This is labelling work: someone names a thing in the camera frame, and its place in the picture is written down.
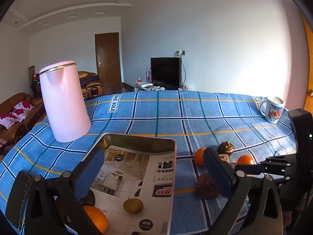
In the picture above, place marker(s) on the pink floral cushion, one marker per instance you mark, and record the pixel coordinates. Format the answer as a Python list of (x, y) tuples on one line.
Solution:
[(22, 108)]

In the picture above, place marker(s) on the white cartoon mug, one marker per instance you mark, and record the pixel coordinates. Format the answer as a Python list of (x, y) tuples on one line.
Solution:
[(272, 108)]

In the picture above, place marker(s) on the brown leather sofa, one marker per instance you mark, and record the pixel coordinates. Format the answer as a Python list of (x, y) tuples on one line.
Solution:
[(14, 127)]

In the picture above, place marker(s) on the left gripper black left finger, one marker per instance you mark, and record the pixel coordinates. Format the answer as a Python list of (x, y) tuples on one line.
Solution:
[(38, 204)]

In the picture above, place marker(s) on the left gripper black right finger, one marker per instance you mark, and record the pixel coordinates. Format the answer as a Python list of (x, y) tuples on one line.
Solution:
[(264, 215)]

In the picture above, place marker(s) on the pink metal tin box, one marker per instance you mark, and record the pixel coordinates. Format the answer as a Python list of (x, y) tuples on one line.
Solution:
[(140, 167)]

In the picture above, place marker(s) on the small yellow-green citrus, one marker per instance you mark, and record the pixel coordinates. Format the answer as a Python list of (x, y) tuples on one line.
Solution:
[(133, 206)]

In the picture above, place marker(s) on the wall power socket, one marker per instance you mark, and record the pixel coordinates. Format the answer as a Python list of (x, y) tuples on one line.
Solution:
[(181, 52)]

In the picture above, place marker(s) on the low tv stand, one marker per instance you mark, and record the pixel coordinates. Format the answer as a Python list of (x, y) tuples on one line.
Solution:
[(147, 86)]

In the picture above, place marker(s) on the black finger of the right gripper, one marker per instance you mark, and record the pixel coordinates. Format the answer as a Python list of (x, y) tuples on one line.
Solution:
[(252, 169), (279, 161)]

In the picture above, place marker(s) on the black television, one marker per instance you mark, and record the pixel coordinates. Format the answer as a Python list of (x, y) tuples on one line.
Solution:
[(166, 71)]

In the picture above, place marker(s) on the brown leather armchair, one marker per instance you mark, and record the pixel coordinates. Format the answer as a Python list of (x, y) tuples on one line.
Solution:
[(91, 85)]

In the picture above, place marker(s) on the brown wooden door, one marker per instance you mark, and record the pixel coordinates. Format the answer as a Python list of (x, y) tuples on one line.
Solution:
[(108, 61)]

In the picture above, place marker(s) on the brown mangosteen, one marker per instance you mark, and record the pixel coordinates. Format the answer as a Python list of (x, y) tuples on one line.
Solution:
[(226, 147)]

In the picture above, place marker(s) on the pink electric kettle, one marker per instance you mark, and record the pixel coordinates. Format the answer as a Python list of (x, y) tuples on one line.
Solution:
[(63, 101)]

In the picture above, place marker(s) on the small orange tangerine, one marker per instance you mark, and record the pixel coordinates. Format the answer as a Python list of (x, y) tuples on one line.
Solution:
[(198, 157), (245, 160)]

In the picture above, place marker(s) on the dark avocado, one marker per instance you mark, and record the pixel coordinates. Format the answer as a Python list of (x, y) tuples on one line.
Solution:
[(89, 199)]

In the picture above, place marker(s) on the large orange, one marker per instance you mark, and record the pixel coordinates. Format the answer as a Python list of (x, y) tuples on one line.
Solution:
[(98, 217)]

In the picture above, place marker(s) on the blue plaid tablecloth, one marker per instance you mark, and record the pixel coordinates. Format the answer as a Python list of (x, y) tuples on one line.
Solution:
[(192, 119)]

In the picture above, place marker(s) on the purple passion fruit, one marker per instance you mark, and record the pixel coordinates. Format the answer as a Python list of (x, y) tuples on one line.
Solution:
[(206, 188)]

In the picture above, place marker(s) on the white mushroom-like fruit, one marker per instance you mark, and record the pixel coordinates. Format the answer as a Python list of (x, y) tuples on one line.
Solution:
[(224, 157)]

